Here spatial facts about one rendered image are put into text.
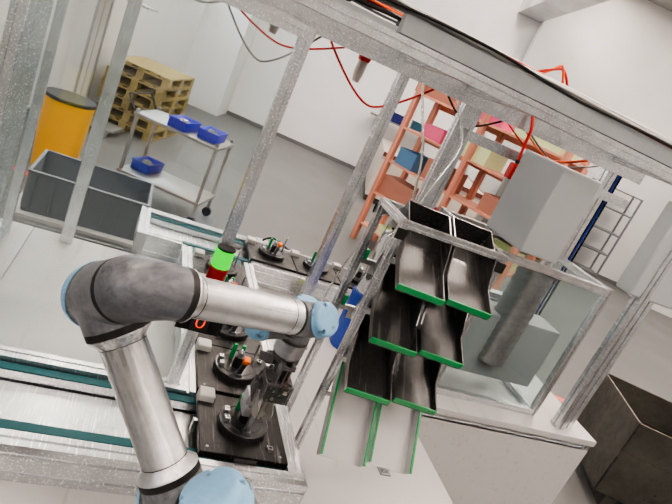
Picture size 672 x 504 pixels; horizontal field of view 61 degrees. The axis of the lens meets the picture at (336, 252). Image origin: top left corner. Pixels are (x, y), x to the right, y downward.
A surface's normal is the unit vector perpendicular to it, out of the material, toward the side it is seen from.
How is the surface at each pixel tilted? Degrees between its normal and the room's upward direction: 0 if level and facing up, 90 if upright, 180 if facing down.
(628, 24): 90
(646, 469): 90
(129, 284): 61
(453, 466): 90
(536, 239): 90
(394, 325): 25
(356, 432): 45
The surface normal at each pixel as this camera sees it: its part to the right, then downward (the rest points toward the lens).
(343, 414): 0.33, -0.37
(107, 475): 0.23, 0.40
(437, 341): 0.39, -0.64
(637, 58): -0.06, 0.29
